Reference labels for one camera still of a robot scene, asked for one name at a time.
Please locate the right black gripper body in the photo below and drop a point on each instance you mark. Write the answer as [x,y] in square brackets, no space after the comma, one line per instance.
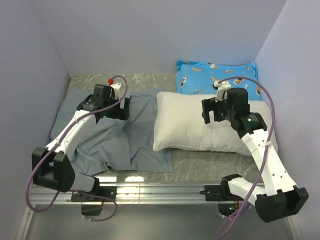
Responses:
[222,111]

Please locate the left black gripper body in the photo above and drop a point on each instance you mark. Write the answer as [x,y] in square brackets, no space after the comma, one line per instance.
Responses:
[116,112]

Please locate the white pillow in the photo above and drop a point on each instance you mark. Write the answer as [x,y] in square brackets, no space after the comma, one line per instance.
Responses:
[179,124]

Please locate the grey-blue pillowcase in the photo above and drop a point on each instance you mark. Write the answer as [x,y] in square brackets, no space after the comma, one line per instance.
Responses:
[124,145]

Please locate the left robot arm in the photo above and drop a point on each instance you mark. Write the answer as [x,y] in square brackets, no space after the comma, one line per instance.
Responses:
[51,165]

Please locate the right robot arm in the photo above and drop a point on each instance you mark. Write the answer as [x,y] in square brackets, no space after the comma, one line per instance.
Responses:
[280,197]

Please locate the blue cartoon print pillow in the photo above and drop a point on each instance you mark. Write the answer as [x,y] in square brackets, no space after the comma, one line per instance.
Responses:
[195,78]

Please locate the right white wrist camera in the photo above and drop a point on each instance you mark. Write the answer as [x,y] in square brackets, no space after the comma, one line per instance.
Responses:
[221,87]

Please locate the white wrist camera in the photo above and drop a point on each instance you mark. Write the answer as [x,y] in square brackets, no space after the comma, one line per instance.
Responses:
[221,87]
[118,88]

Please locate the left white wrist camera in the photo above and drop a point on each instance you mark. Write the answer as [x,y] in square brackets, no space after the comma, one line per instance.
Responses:
[118,88]

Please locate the aluminium mounting rail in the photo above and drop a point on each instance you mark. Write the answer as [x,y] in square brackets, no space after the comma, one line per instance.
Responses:
[168,193]

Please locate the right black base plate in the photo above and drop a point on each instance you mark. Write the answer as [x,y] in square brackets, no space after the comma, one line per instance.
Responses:
[227,203]

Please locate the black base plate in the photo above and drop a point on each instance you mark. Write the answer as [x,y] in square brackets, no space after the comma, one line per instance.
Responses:
[92,203]
[227,203]

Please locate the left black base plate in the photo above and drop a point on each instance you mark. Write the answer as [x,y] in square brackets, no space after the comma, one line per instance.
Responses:
[92,203]

